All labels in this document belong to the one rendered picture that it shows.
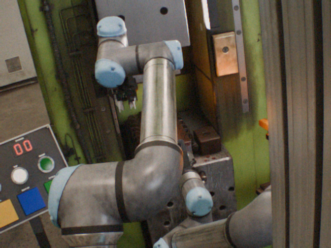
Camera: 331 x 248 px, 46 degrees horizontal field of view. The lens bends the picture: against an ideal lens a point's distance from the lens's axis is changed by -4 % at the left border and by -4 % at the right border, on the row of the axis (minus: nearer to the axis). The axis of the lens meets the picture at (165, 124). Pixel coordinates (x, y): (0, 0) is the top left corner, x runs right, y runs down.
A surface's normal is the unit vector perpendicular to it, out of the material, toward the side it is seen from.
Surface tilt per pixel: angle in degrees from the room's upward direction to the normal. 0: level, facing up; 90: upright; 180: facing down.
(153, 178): 54
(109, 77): 117
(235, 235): 75
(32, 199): 60
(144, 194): 68
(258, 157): 90
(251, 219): 44
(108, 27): 27
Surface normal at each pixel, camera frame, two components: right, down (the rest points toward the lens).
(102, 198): -0.11, 0.00
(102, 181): -0.16, -0.48
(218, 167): 0.18, 0.38
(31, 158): 0.42, -0.23
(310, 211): -0.98, 0.19
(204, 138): -0.15, -0.90
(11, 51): 0.40, 0.32
